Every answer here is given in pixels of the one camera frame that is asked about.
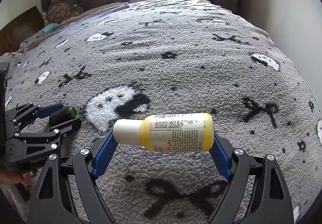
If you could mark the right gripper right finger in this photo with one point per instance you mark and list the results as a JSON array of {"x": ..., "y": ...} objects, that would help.
[{"x": 234, "y": 164}]

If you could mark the brown patterned pillow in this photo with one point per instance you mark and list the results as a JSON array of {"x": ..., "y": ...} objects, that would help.
[{"x": 61, "y": 10}]

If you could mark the person's left hand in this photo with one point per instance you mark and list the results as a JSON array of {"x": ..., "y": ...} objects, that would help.
[{"x": 6, "y": 177}]

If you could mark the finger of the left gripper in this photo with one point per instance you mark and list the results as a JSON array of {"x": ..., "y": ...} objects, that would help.
[
  {"x": 44, "y": 112},
  {"x": 67, "y": 128}
]

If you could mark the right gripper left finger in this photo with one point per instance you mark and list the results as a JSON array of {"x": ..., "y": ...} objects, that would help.
[{"x": 89, "y": 164}]

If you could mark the yellow lotion bottle white cap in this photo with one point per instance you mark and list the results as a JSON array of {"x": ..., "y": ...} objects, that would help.
[{"x": 190, "y": 132}]

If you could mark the dark wooden headboard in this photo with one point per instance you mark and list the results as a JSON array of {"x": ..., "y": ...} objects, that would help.
[{"x": 20, "y": 29}]

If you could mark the grey patterned fleece blanket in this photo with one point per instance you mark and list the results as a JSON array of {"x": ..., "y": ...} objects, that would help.
[{"x": 175, "y": 56}]

